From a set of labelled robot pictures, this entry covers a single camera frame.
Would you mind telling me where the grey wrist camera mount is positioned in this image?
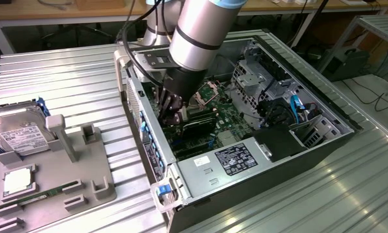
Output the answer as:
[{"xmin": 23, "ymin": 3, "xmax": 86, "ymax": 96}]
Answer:
[{"xmin": 133, "ymin": 48, "xmax": 179, "ymax": 85}]

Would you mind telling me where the green RAM stick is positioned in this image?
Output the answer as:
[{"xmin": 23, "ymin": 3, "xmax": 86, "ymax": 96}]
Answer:
[
  {"xmin": 189, "ymin": 111, "xmax": 217, "ymax": 122},
  {"xmin": 1, "ymin": 186, "xmax": 65, "ymax": 207}
]

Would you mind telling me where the black plastic shroud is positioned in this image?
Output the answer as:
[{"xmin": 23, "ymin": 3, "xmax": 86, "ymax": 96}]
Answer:
[{"xmin": 241, "ymin": 123, "xmax": 306, "ymax": 163}]

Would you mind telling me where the metal socket cover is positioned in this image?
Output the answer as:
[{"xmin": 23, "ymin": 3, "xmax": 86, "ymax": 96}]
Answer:
[{"xmin": 193, "ymin": 81, "xmax": 222, "ymax": 108}]

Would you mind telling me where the silver CPU chip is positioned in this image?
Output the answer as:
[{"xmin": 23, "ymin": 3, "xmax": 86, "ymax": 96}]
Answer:
[{"xmin": 2, "ymin": 168, "xmax": 33, "ymax": 194}]

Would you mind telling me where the Nvidia Quadro graphics card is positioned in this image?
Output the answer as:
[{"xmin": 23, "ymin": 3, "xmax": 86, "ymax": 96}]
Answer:
[{"xmin": 162, "ymin": 117, "xmax": 217, "ymax": 148}]

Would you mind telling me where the grey power supply unit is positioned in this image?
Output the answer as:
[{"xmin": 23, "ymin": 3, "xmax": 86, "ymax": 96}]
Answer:
[{"xmin": 177, "ymin": 139, "xmax": 274, "ymax": 199}]

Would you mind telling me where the white coiled cable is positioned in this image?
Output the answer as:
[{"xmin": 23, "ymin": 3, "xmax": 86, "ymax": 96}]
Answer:
[{"xmin": 37, "ymin": 0, "xmax": 74, "ymax": 11}]

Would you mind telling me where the silver chipset heatsink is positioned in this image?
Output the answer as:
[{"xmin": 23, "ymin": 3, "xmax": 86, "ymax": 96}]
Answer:
[{"xmin": 215, "ymin": 132, "xmax": 244, "ymax": 148}]

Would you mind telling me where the black wire bundle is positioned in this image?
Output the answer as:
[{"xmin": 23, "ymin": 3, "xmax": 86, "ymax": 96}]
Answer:
[{"xmin": 257, "ymin": 100, "xmax": 294, "ymax": 126}]

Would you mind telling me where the black box device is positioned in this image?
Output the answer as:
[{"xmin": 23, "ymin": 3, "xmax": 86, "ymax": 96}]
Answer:
[{"xmin": 322, "ymin": 47, "xmax": 372, "ymax": 83}]

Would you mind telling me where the black chair base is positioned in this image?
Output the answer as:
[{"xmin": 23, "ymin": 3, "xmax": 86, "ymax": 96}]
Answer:
[{"xmin": 39, "ymin": 23, "xmax": 114, "ymax": 47}]

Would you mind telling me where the black floor cable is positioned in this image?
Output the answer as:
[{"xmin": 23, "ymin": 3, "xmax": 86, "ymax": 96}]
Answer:
[{"xmin": 341, "ymin": 77, "xmax": 388, "ymax": 112}]

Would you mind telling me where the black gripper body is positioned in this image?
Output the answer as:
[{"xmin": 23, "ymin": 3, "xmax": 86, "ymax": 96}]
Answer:
[{"xmin": 162, "ymin": 67, "xmax": 210, "ymax": 103}]

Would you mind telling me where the blue plastic disk bracket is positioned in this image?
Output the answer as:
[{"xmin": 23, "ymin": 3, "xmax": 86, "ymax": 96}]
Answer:
[{"xmin": 0, "ymin": 96, "xmax": 50, "ymax": 122}]

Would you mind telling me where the green motherboard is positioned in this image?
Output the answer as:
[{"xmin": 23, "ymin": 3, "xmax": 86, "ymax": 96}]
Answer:
[{"xmin": 145, "ymin": 77, "xmax": 257, "ymax": 162}]

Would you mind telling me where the metal slat shelf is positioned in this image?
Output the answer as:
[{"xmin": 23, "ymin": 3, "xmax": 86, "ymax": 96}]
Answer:
[{"xmin": 346, "ymin": 14, "xmax": 388, "ymax": 50}]

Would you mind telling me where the grey printed parts rack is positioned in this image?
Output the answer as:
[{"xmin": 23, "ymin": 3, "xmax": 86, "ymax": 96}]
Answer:
[{"xmin": 0, "ymin": 114, "xmax": 117, "ymax": 233}]

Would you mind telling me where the blue disk wire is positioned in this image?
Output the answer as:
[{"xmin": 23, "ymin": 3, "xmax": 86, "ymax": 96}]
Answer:
[{"xmin": 288, "ymin": 94, "xmax": 306, "ymax": 125}]

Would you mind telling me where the grey metal disk bay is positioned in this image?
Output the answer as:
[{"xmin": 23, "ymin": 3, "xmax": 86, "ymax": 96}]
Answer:
[{"xmin": 229, "ymin": 59, "xmax": 280, "ymax": 117}]

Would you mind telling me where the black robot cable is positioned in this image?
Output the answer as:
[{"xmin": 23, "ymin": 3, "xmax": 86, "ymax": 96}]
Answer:
[{"xmin": 114, "ymin": 0, "xmax": 169, "ymax": 87}]

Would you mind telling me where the open black PC case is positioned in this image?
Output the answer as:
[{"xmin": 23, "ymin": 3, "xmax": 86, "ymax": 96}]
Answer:
[{"xmin": 113, "ymin": 29, "xmax": 365, "ymax": 233}]

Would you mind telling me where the silver hard disk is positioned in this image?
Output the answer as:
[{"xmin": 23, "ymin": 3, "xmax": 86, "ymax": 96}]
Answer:
[{"xmin": 0, "ymin": 106, "xmax": 51, "ymax": 156}]

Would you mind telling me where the wooden desk white frame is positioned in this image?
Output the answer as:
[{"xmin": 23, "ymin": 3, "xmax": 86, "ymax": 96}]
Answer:
[
  {"xmin": 0, "ymin": 0, "xmax": 149, "ymax": 55},
  {"xmin": 238, "ymin": 0, "xmax": 388, "ymax": 49}
]

